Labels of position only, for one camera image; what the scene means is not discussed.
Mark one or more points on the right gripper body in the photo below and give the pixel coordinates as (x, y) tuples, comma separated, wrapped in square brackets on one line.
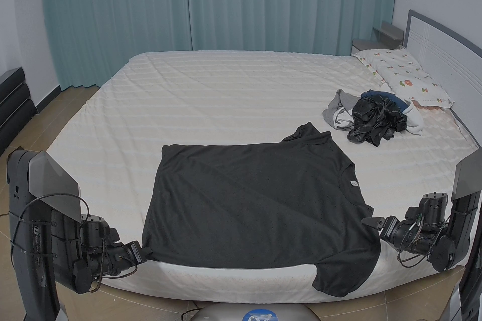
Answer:
[(395, 233)]

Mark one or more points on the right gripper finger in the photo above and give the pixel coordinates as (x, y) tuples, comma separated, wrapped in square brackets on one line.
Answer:
[(374, 223)]

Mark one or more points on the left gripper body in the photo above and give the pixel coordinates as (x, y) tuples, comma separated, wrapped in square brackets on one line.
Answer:
[(130, 257)]

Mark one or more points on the black T-shirt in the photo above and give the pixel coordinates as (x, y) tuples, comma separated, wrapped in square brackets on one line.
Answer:
[(244, 206)]

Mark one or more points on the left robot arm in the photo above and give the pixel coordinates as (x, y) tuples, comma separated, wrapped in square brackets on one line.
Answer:
[(34, 255)]

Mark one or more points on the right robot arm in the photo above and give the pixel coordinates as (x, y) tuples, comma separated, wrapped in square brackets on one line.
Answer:
[(467, 221)]

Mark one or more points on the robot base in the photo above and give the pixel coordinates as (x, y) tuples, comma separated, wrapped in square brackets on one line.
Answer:
[(218, 315)]

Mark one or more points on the pile of clothes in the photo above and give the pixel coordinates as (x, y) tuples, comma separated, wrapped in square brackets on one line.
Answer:
[(376, 120)]

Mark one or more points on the bed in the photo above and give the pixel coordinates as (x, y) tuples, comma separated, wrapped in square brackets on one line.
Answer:
[(226, 93)]

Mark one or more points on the white printed pillow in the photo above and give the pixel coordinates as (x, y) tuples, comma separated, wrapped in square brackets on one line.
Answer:
[(406, 75)]

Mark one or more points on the grey bedside table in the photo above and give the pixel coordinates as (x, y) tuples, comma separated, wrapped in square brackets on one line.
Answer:
[(389, 30)]

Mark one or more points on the black chest of drawers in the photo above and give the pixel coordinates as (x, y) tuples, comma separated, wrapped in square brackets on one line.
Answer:
[(13, 101)]

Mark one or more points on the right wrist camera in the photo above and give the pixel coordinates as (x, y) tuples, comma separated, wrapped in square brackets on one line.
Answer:
[(410, 215)]

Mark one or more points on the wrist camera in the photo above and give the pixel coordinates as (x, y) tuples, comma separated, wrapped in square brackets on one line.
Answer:
[(113, 235), (410, 215)]

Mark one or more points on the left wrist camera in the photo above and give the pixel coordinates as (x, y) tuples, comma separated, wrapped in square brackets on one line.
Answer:
[(113, 235)]

